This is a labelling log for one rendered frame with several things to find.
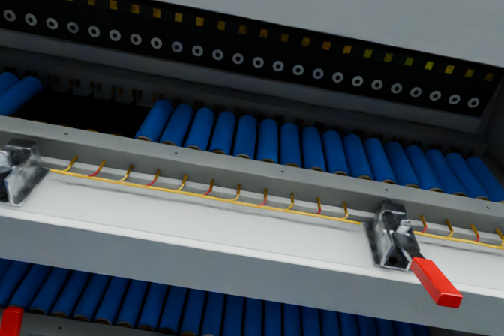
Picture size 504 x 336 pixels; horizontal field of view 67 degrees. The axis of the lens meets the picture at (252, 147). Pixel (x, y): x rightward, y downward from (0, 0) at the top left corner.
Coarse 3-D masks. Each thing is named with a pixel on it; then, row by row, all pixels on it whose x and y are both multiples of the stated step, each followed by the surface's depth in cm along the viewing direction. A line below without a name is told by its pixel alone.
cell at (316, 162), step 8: (304, 128) 36; (312, 128) 36; (304, 136) 35; (312, 136) 35; (304, 144) 34; (312, 144) 34; (320, 144) 34; (304, 152) 33; (312, 152) 33; (320, 152) 33; (304, 160) 32; (312, 160) 32; (320, 160) 32; (304, 168) 32; (312, 168) 31; (320, 168) 31
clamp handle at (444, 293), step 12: (396, 228) 26; (408, 228) 25; (396, 240) 25; (408, 240) 25; (408, 252) 23; (420, 264) 22; (432, 264) 22; (420, 276) 21; (432, 276) 21; (444, 276) 21; (432, 288) 20; (444, 288) 20; (444, 300) 19; (456, 300) 19
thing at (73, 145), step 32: (0, 128) 27; (32, 128) 28; (64, 128) 29; (96, 160) 28; (128, 160) 28; (160, 160) 28; (192, 160) 28; (224, 160) 29; (256, 160) 30; (256, 192) 29; (288, 192) 29; (320, 192) 29; (352, 192) 29; (384, 192) 29; (416, 192) 30; (448, 224) 29; (480, 224) 30
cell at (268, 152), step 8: (264, 120) 36; (272, 120) 36; (264, 128) 35; (272, 128) 35; (264, 136) 34; (272, 136) 34; (264, 144) 32; (272, 144) 33; (264, 152) 31; (272, 152) 32; (272, 160) 31
